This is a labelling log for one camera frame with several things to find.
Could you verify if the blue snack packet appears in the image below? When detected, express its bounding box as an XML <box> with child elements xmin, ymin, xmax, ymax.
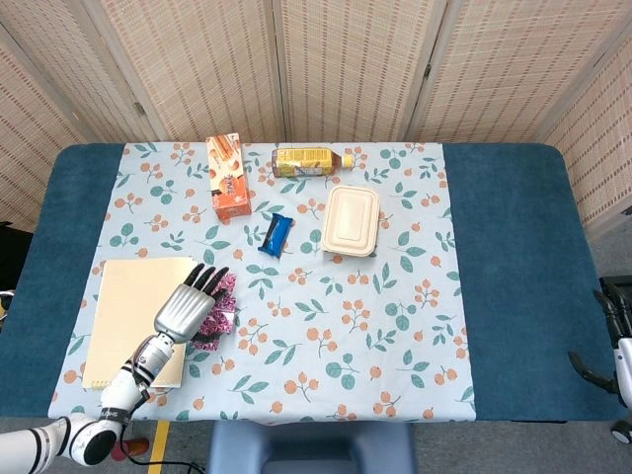
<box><xmin>257</xmin><ymin>211</ymin><xmax>295</xmax><ymax>258</ymax></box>

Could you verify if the cream notebook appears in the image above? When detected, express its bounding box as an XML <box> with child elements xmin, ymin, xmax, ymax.
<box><xmin>81</xmin><ymin>255</ymin><xmax>199</xmax><ymax>391</ymax></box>

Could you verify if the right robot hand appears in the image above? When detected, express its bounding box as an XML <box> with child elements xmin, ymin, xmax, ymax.
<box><xmin>567</xmin><ymin>283</ymin><xmax>632</xmax><ymax>396</ymax></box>

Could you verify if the red bottle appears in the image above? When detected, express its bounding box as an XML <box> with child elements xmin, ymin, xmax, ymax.
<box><xmin>114</xmin><ymin>436</ymin><xmax>149</xmax><ymax>460</ymax></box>

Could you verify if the yellow floor tape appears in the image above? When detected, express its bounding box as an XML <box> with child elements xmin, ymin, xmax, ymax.
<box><xmin>147</xmin><ymin>421</ymin><xmax>171</xmax><ymax>474</ymax></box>

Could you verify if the floral tablecloth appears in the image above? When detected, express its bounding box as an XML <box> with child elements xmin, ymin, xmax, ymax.
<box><xmin>47</xmin><ymin>141</ymin><xmax>478</xmax><ymax>425</ymax></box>

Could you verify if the black device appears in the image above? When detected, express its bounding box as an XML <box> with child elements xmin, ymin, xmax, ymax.
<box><xmin>598</xmin><ymin>275</ymin><xmax>632</xmax><ymax>297</ymax></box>

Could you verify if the beige lidded lunch box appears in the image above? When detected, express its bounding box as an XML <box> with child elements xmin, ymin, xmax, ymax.
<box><xmin>320</xmin><ymin>185</ymin><xmax>381</xmax><ymax>259</ymax></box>

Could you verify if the woven folding screen panel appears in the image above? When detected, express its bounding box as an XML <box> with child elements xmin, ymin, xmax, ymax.
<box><xmin>272</xmin><ymin>0</ymin><xmax>451</xmax><ymax>144</ymax></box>
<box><xmin>403</xmin><ymin>0</ymin><xmax>632</xmax><ymax>145</ymax></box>
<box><xmin>0</xmin><ymin>27</ymin><xmax>85</xmax><ymax>233</ymax></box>
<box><xmin>81</xmin><ymin>0</ymin><xmax>288</xmax><ymax>144</ymax></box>
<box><xmin>0</xmin><ymin>0</ymin><xmax>172</xmax><ymax>144</ymax></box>
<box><xmin>537</xmin><ymin>34</ymin><xmax>632</xmax><ymax>241</ymax></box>

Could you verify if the blue table cover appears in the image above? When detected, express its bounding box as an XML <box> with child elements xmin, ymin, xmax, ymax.
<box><xmin>0</xmin><ymin>141</ymin><xmax>626</xmax><ymax>426</ymax></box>

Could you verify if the black floor cable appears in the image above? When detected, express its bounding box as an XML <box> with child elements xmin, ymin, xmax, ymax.
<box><xmin>118</xmin><ymin>427</ymin><xmax>206</xmax><ymax>474</ymax></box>

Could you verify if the orange biscuit box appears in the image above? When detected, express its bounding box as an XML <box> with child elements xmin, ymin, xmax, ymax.
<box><xmin>205</xmin><ymin>131</ymin><xmax>253</xmax><ymax>221</ymax></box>

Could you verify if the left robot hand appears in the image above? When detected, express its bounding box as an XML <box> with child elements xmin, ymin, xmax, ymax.
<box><xmin>153</xmin><ymin>263</ymin><xmax>231</xmax><ymax>345</ymax></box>

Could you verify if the black case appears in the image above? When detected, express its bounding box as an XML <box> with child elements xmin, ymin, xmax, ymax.
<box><xmin>0</xmin><ymin>224</ymin><xmax>35</xmax><ymax>293</ymax></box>

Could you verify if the yellow label tea bottle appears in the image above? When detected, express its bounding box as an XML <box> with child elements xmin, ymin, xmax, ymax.
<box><xmin>270</xmin><ymin>146</ymin><xmax>356</xmax><ymax>179</ymax></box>

